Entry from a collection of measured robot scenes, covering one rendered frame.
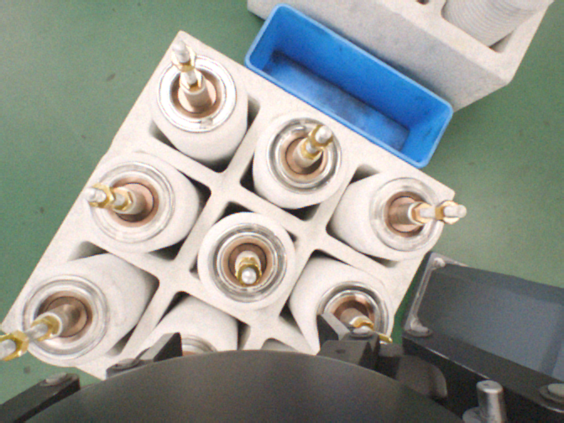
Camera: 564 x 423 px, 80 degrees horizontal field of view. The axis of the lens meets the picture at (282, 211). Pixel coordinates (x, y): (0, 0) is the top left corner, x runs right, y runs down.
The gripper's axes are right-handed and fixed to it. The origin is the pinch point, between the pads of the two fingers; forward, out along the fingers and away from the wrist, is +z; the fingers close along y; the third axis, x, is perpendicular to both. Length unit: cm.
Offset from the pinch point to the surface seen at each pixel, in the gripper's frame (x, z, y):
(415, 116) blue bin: 22, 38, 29
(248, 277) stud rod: 2.3, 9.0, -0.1
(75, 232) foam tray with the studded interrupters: 7.6, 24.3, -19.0
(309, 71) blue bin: 33, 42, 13
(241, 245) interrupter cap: 4.4, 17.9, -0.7
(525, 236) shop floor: 0, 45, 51
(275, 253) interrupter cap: 3.3, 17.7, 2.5
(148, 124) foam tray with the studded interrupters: 19.1, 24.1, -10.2
